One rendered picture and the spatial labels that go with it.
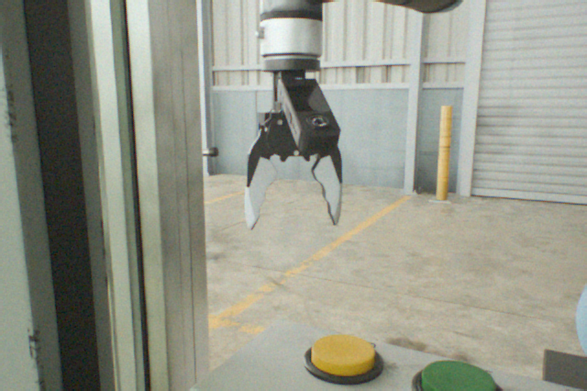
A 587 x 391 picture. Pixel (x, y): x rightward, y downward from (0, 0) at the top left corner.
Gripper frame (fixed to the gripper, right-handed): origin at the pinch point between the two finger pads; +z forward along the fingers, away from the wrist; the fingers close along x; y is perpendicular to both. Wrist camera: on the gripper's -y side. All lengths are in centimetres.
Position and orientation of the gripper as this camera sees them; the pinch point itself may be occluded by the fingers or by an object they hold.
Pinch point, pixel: (294, 223)
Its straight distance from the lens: 62.3
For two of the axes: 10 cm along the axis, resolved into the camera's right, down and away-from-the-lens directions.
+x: -9.8, 0.4, -1.9
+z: 0.0, 9.8, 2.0
